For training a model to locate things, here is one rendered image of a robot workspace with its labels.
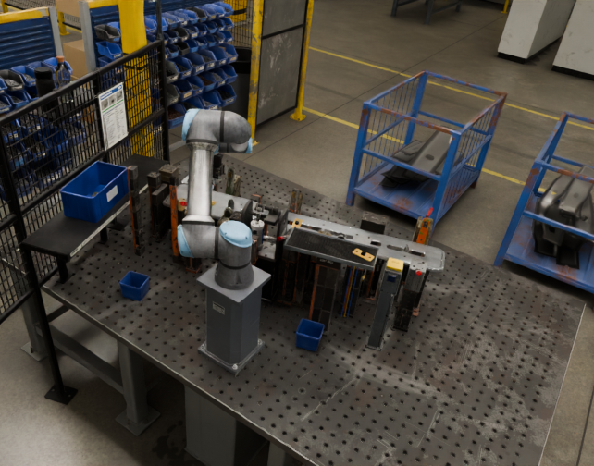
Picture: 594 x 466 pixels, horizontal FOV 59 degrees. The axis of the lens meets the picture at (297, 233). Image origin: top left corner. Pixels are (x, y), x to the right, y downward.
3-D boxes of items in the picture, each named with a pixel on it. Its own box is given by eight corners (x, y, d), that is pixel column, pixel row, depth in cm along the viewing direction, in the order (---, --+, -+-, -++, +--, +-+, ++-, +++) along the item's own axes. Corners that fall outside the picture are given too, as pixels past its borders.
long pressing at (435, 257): (445, 247, 253) (446, 245, 252) (442, 275, 235) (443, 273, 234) (180, 183, 276) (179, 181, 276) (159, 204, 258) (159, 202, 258)
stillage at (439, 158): (402, 159, 549) (423, 68, 494) (476, 186, 516) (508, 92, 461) (344, 204, 464) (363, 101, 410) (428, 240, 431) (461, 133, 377)
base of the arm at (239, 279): (237, 295, 195) (238, 275, 189) (205, 278, 201) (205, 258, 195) (262, 275, 205) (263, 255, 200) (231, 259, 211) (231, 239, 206)
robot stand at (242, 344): (235, 375, 215) (239, 302, 192) (196, 351, 223) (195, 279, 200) (265, 345, 229) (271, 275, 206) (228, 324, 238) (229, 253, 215)
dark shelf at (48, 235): (170, 165, 288) (170, 161, 287) (68, 261, 216) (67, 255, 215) (134, 157, 292) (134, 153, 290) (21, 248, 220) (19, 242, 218)
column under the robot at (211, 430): (232, 484, 249) (237, 396, 211) (184, 449, 261) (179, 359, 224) (270, 438, 271) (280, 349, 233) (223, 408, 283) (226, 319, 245)
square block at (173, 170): (180, 223, 298) (179, 166, 277) (174, 230, 291) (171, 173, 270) (167, 219, 299) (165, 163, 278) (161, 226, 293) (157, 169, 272)
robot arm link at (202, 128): (217, 259, 187) (224, 106, 189) (174, 257, 185) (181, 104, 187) (218, 258, 199) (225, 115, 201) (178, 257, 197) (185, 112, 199)
